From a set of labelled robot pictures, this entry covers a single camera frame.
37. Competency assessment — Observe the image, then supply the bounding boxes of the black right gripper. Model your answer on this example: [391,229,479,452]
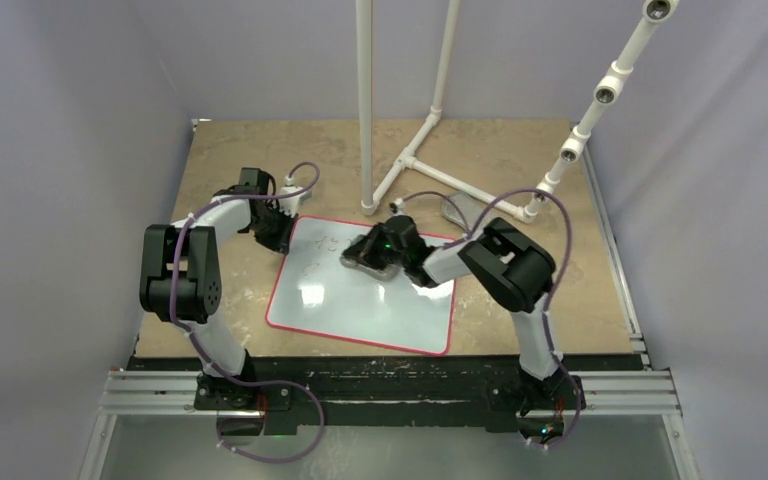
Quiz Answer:
[345,223,409,272]

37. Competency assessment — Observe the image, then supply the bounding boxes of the white board with pink rim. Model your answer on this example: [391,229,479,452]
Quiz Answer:
[265,216,456,356]

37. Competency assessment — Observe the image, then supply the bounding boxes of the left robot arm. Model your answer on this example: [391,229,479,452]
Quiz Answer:
[139,168,311,409]

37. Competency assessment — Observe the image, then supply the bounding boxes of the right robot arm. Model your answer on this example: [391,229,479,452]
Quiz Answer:
[340,214,563,407]

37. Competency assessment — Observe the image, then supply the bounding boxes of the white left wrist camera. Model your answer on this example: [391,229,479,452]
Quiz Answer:
[278,175,312,217]

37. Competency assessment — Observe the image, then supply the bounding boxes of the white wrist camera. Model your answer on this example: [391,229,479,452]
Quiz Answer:
[278,175,312,217]
[388,198,405,216]

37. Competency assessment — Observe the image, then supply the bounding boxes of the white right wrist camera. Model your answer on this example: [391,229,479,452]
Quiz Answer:
[388,198,405,216]

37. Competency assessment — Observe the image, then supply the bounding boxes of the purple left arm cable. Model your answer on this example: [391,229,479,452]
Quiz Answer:
[166,160,328,465]

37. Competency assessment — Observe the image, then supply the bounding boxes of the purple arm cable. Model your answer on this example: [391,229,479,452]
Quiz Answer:
[390,187,585,452]
[166,160,328,465]

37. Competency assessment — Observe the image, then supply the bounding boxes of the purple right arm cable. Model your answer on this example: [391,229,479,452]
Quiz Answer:
[390,187,585,452]

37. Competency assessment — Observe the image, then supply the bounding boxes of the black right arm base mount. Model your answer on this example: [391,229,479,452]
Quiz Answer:
[485,370,587,445]

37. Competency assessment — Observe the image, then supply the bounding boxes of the aluminium frame rails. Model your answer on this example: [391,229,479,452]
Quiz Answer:
[80,155,698,479]

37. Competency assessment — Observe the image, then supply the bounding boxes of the white PVC pipe frame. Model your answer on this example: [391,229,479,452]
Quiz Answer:
[352,1,678,215]

